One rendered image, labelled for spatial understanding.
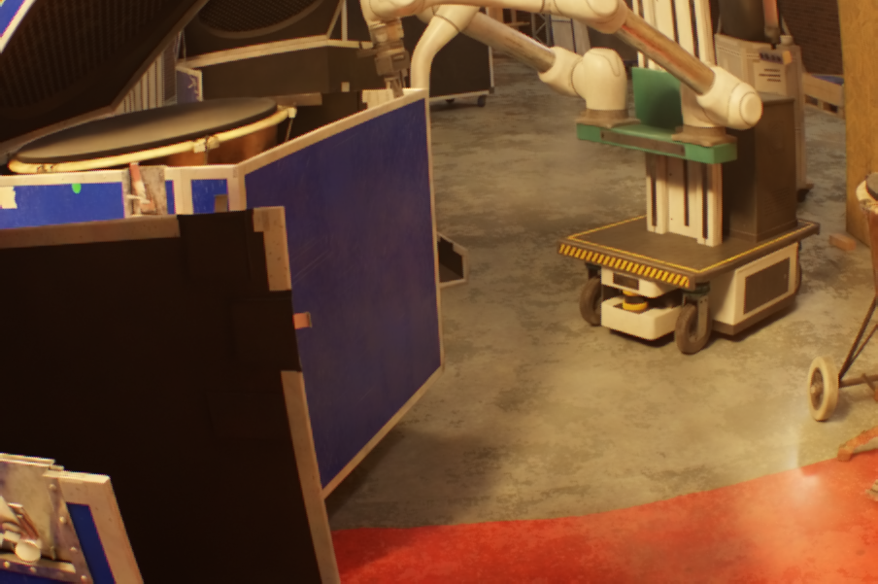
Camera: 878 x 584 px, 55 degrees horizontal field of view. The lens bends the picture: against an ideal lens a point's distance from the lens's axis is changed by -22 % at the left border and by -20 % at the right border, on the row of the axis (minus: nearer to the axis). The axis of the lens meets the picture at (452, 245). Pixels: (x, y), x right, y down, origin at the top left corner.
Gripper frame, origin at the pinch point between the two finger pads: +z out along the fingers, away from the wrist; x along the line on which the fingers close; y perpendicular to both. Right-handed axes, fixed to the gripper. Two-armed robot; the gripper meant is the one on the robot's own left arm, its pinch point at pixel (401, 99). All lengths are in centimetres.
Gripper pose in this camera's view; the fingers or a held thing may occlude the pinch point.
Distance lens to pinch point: 283.3
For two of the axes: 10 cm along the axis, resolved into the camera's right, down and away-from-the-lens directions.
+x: 3.2, -2.6, 9.1
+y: 9.2, -1.4, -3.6
